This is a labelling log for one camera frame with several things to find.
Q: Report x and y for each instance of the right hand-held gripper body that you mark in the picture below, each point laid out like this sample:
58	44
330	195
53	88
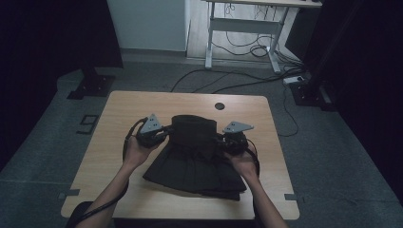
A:
236	139

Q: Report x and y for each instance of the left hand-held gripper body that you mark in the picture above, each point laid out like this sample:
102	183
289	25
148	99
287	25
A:
151	131

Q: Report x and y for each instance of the dark grey pleated skirt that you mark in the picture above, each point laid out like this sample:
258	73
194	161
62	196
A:
193	164

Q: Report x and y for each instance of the person's right hand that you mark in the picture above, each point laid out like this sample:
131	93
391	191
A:
242	163

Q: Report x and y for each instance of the person's left hand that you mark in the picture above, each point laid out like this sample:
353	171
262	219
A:
138	155

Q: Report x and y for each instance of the black round table grommet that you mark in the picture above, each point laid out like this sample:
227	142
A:
219	106

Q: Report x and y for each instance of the black stand base left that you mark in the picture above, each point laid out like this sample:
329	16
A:
93	84

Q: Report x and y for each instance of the white power strip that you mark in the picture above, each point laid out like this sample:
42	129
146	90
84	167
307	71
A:
293	79

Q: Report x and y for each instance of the black stand with base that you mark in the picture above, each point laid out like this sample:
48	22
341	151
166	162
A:
312	93

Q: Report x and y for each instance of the black curtain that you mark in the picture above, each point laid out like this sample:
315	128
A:
47	47
374	79

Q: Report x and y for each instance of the white metal frame desk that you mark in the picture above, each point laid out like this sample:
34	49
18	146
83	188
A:
244	26

